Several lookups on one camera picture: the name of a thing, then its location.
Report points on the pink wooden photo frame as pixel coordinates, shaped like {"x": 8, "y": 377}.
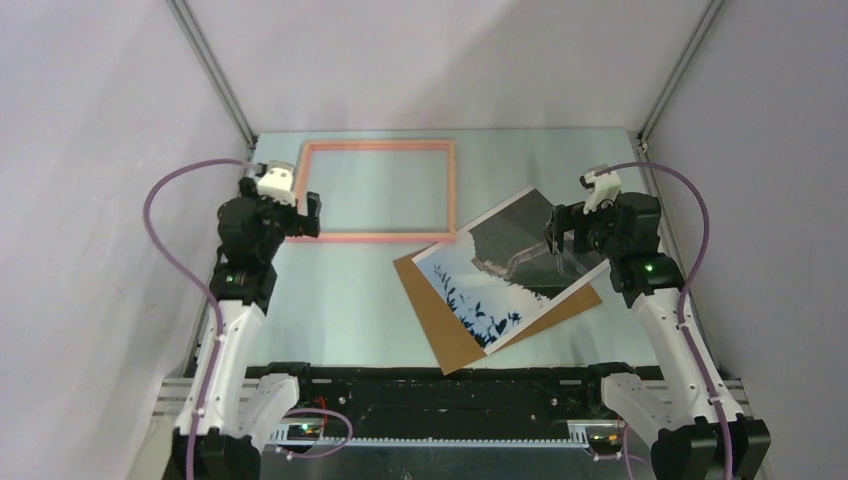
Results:
{"x": 448, "y": 146}

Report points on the aluminium corner post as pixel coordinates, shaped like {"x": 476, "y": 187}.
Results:
{"x": 207, "y": 59}
{"x": 680, "y": 68}

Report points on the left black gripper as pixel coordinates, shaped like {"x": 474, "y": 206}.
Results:
{"x": 301, "y": 224}

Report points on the clear acrylic sheet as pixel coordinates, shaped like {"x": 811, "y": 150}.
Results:
{"x": 510, "y": 245}

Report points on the left aluminium corner post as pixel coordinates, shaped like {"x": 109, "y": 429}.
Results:
{"x": 207, "y": 59}

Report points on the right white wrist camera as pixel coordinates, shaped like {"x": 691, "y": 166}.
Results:
{"x": 603, "y": 188}

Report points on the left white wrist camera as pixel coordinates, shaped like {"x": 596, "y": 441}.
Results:
{"x": 277, "y": 182}

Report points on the brown cardboard backing board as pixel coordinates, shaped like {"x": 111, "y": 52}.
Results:
{"x": 453, "y": 346}

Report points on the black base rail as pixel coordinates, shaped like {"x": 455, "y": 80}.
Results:
{"x": 588, "y": 377}

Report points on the Great Wall photo print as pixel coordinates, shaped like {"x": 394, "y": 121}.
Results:
{"x": 491, "y": 310}

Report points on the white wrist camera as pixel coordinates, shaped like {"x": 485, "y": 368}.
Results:
{"x": 603, "y": 188}
{"x": 277, "y": 182}

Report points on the right aluminium corner post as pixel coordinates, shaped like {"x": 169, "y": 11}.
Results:
{"x": 680, "y": 68}

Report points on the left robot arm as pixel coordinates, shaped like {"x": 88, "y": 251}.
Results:
{"x": 219, "y": 434}

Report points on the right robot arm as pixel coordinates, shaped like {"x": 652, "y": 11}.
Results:
{"x": 702, "y": 432}

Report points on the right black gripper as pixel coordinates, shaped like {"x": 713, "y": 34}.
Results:
{"x": 572, "y": 217}

